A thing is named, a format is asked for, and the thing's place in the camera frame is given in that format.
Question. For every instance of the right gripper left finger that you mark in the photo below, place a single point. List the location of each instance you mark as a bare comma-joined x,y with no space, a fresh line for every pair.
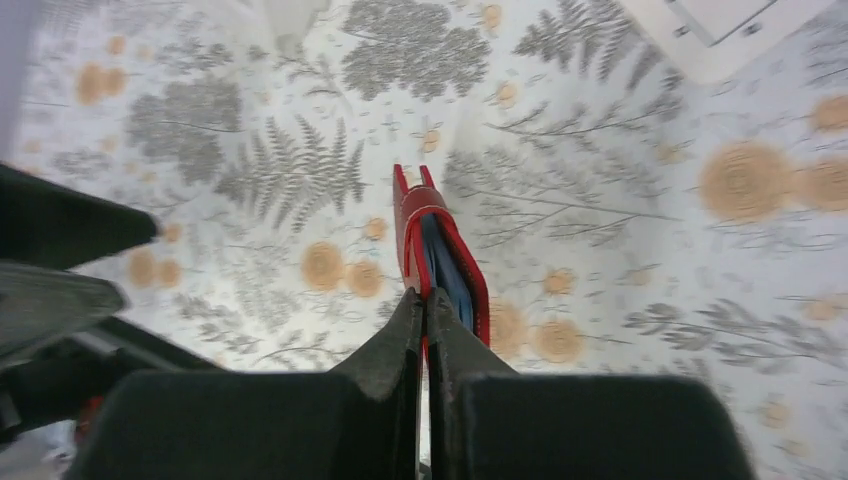
358,420

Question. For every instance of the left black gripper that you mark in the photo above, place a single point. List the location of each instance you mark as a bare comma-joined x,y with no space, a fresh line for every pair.
110,391

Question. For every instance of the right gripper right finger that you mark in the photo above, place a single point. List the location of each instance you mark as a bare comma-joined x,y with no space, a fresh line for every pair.
489,421

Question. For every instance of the red leather card holder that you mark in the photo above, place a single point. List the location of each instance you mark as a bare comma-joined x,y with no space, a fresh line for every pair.
432,254

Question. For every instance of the white plastic divided tray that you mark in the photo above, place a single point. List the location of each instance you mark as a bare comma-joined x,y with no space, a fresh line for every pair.
710,40

